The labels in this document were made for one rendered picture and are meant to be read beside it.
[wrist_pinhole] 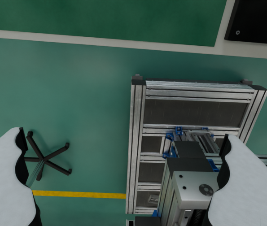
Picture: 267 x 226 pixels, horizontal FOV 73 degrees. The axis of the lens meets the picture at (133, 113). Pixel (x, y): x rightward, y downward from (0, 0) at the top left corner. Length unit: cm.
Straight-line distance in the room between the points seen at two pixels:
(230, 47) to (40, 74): 121
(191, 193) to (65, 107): 120
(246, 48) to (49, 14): 52
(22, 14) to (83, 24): 15
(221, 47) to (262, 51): 12
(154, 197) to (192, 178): 123
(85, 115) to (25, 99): 45
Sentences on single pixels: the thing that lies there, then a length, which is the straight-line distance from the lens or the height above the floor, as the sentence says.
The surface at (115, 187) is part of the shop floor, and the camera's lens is 199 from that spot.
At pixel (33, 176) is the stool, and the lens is 167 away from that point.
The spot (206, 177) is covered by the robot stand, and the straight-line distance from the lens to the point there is 54.
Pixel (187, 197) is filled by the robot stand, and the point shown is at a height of 98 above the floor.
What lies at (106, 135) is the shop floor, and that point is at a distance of 156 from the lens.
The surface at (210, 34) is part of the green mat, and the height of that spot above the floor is 75.
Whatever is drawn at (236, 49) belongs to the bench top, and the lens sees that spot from 59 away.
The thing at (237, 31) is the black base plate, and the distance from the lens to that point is 56.
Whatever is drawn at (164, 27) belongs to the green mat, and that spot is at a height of 75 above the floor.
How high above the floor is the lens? 126
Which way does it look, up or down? 61 degrees down
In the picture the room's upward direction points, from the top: 178 degrees clockwise
